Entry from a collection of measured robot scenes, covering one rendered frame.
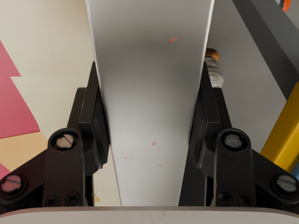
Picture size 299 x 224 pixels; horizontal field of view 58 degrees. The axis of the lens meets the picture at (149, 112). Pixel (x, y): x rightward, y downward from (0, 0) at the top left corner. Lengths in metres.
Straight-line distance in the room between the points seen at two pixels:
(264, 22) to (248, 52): 1.00
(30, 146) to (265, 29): 0.34
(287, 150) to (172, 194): 0.15
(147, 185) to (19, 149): 0.10
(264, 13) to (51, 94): 0.36
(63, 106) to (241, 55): 1.30
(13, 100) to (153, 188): 0.09
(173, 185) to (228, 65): 1.30
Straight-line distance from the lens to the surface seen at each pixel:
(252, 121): 1.81
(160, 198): 0.18
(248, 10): 0.49
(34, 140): 0.20
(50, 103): 0.17
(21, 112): 0.18
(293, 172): 0.30
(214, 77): 1.13
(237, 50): 1.40
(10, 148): 0.21
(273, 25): 0.43
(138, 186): 0.16
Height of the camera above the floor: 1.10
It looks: 43 degrees down
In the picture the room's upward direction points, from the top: 177 degrees clockwise
